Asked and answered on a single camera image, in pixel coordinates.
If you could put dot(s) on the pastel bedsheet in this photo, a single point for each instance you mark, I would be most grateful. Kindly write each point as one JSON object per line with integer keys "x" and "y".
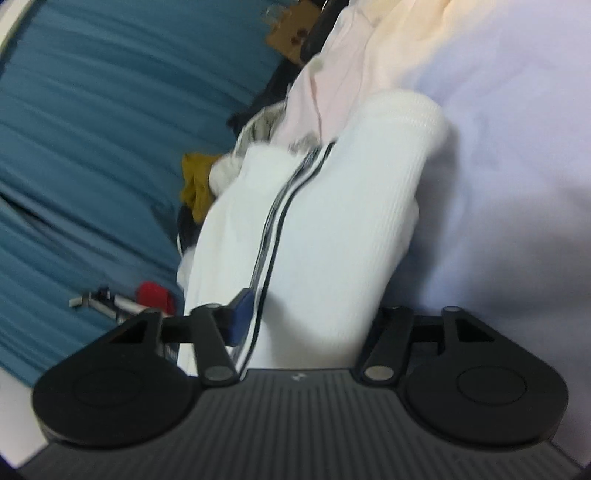
{"x": 508, "y": 184}

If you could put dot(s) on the off-white garment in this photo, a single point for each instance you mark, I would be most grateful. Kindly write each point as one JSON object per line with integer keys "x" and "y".
{"x": 226, "y": 174}

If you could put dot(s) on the blue curtain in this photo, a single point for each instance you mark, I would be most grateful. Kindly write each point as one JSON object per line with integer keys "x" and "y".
{"x": 115, "y": 101}
{"x": 69, "y": 286}

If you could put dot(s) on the garment steamer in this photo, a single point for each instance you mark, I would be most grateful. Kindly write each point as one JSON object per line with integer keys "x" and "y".
{"x": 111, "y": 302}

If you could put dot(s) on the white sweatpants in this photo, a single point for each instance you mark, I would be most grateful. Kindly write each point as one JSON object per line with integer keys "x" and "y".
{"x": 332, "y": 230}

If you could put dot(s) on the dark crumpled clothes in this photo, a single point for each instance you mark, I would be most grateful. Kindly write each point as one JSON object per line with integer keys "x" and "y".
{"x": 272, "y": 92}

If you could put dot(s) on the black clothes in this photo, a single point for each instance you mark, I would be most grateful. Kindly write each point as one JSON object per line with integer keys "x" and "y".
{"x": 187, "y": 226}

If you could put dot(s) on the grey-white garment with dark band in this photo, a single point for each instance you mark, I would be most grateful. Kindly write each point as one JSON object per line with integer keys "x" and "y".
{"x": 261, "y": 129}

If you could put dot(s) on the brown paper bag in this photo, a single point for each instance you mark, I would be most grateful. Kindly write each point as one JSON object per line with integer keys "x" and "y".
{"x": 291, "y": 32}

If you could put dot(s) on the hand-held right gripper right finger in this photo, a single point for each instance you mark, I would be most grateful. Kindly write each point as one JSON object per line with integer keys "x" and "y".
{"x": 392, "y": 323}

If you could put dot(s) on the mustard yellow cloth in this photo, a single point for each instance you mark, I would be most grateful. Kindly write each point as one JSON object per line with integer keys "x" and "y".
{"x": 196, "y": 184}

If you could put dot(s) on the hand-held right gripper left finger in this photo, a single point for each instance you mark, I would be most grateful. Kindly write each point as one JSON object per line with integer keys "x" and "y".
{"x": 240, "y": 318}

